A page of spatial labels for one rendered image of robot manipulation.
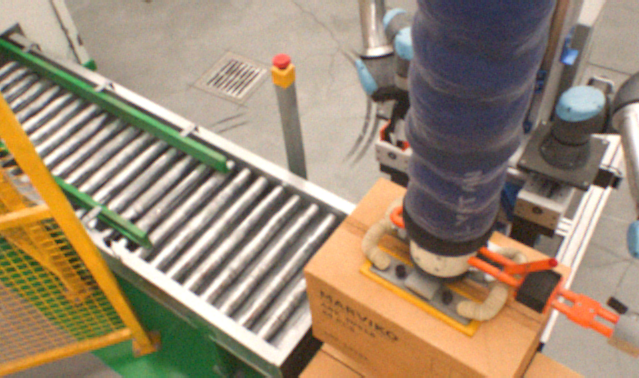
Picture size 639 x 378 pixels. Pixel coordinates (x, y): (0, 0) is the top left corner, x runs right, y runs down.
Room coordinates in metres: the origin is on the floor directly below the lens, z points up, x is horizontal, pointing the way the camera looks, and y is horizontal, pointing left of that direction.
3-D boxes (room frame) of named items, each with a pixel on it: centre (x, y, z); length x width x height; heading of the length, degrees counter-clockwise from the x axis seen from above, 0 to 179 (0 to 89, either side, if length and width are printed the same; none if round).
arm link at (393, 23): (1.38, -0.28, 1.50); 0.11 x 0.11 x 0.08; 6
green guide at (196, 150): (2.36, 0.95, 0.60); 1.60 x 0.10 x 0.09; 49
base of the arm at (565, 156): (1.29, -0.78, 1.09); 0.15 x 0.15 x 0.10
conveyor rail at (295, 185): (2.17, 0.64, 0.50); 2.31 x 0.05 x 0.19; 49
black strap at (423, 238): (0.90, -0.31, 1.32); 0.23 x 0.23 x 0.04
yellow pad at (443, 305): (0.83, -0.24, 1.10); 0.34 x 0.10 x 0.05; 48
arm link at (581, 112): (1.28, -0.79, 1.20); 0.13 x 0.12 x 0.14; 77
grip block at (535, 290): (0.73, -0.49, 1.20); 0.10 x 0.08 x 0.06; 138
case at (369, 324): (0.90, -0.29, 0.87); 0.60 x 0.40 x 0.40; 49
